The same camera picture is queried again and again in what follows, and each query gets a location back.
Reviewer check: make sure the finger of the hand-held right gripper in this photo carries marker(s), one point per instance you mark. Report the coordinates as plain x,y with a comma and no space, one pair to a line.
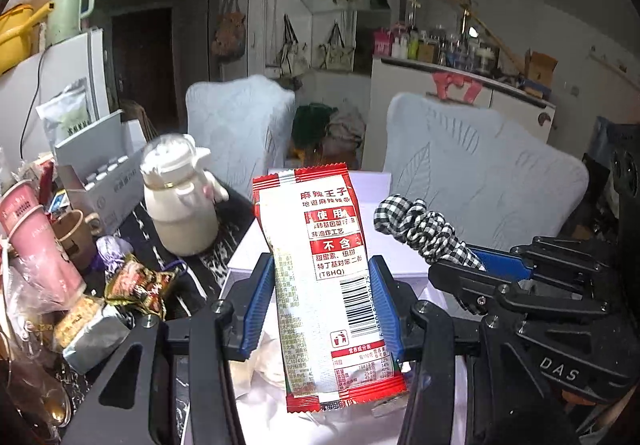
505,262
465,282

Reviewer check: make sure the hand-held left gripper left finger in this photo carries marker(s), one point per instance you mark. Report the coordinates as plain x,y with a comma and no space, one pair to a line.
255,307

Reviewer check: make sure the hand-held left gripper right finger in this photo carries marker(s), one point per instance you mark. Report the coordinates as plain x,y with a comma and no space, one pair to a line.
386,312

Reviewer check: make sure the black white checkered cloth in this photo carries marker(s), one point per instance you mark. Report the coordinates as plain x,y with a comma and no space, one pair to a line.
420,225

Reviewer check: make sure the red white snack packet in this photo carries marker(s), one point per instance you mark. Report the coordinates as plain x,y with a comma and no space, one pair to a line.
320,235

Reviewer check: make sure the white gift box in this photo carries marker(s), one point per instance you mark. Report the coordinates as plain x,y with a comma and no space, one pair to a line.
377,185

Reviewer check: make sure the large light blue covered chair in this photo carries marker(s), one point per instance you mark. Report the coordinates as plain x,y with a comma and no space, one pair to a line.
475,165

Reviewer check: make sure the brown red snack packet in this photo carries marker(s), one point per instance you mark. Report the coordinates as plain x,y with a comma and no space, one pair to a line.
140,285

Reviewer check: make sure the cream kettle pot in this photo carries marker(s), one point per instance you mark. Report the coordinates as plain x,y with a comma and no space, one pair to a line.
180,215

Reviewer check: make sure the white cabinet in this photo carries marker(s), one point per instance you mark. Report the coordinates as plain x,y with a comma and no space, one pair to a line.
515,110

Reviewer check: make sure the purple foil wrapper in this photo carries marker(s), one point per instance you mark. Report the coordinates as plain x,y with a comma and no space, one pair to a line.
112,250

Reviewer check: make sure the silver biscuit packet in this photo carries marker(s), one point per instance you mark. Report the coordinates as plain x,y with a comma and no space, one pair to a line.
95,340

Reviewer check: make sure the white carton of bottles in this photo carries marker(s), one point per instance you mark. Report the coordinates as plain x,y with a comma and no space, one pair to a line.
115,197

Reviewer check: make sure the small light blue covered chair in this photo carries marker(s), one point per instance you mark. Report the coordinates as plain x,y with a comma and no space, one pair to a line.
235,125

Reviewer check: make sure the pink rubber gloves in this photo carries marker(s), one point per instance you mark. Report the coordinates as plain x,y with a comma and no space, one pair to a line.
445,85

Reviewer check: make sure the grey cloth bundle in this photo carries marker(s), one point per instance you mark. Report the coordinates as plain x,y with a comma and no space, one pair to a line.
346,127

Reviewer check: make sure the green bag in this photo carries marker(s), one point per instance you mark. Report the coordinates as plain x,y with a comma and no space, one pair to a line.
310,125

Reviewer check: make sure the brown mug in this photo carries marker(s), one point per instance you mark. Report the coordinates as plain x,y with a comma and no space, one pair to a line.
75,235

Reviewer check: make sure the small cardboard box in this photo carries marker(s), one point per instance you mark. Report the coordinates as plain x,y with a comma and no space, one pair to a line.
542,70

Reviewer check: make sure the pink paper cup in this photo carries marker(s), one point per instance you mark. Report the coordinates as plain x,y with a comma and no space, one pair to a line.
45,250

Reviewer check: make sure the row of bottles and jars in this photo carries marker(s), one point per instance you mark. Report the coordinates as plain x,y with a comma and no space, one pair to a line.
450,50

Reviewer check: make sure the pink box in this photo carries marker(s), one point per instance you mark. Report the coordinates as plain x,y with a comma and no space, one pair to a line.
383,44

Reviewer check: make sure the dark wooden door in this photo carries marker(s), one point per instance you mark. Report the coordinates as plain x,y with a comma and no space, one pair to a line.
145,65

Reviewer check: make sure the green white pouch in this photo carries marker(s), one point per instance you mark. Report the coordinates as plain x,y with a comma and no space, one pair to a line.
67,115

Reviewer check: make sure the brown hanging bag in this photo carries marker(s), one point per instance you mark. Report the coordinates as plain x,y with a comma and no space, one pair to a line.
230,35

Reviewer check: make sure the white fridge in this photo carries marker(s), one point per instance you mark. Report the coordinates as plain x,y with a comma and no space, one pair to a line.
70,60

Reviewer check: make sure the green electric kettle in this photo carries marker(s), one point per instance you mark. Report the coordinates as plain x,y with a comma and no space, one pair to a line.
65,10

